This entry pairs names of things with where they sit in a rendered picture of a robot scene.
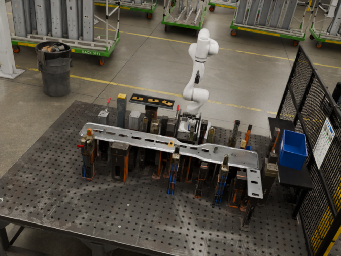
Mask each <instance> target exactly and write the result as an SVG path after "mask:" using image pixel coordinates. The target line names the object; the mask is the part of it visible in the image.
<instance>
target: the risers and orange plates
mask: <svg viewBox="0 0 341 256"><path fill-rule="evenodd" d="M135 159H136V149H134V148H131V146H130V149H129V156H128V171H129V172H133V170H134V168H135V164H136V161H135ZM183 159H184V157H181V156H180V160H179V167H178V171H177V176H176V178H177V179H176V181H177V182H181V179H182V174H183V168H184V162H185V159H184V161H183Z"/></svg>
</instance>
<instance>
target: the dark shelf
mask: <svg viewBox="0 0 341 256"><path fill-rule="evenodd" d="M267 121H268V126H269V132H270V137H271V139H272V136H273V132H274V129H275V128H279V129H280V133H279V136H278V139H277V142H276V144H275V147H274V150H273V152H274V153H276V154H277V156H278V159H277V161H276V164H277V166H278V180H279V185H281V186H287V187H292V188H297V189H303V190H309V191H312V190H313V186H312V182H311V179H310V176H309V173H308V170H307V167H306V164H305V162H304V164H303V166H302V168H301V170H297V169H293V168H290V167H285V166H282V165H279V144H280V140H281V137H282V135H283V132H284V130H290V131H294V132H296V131H295V128H294V124H293V121H289V120H284V119H278V118H272V117H268V119H267Z"/></svg>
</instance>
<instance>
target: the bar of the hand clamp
mask: <svg viewBox="0 0 341 256"><path fill-rule="evenodd" d="M239 124H240V120H238V119H236V120H235V123H234V127H233V131H232V136H231V141H232V137H233V135H234V136H235V140H234V141H236V136H237V132H238V128H239Z"/></svg>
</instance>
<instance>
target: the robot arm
mask: <svg viewBox="0 0 341 256"><path fill-rule="evenodd" d="M218 51H219V46H218V43H217V42H216V41H215V40H213V39H211V38H210V32H209V31H208V30H207V29H205V28H204V29H201V30H200V32H199V34H198V40H197V43H193V44H191V45H190V46H189V49H188V52H189V55H190V56H191V58H192V60H193V72H192V77H191V79H190V81H189V83H188V84H187V86H186V87H185V89H184V90H183V94H182V96H183V98H184V99H185V100H188V101H194V103H190V104H188V105H187V108H186V112H189V114H195V115H197V117H196V118H198V115H199V110H200V107H201V106H202V105H204V104H205V103H206V102H207V101H208V99H209V92H208V91H207V90H205V89H201V88H194V85H195V84H199V82H200V81H201V80H202V78H203V76H204V70H205V66H204V64H203V63H204V62H205V61H206V60H207V57H211V56H214V55H217V53H218ZM188 125H189V118H188V121H187V122H184V123H183V124H181V125H180V129H181V130H185V131H188Z"/></svg>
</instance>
